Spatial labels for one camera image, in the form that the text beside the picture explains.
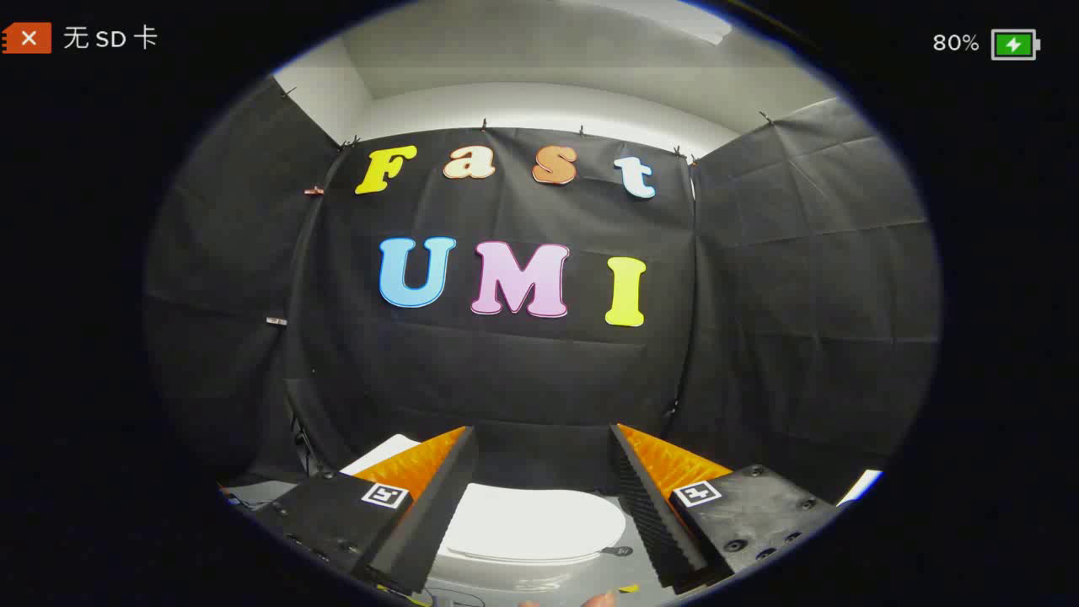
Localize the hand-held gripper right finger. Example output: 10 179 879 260
609 423 842 593

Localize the thin black cable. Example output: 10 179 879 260
411 588 488 607

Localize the black backdrop cloth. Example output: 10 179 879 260
143 76 942 507

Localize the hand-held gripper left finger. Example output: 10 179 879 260
251 426 480 595

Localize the white toilet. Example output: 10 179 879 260
340 433 671 607

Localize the white toilet lid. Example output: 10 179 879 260
437 483 635 564

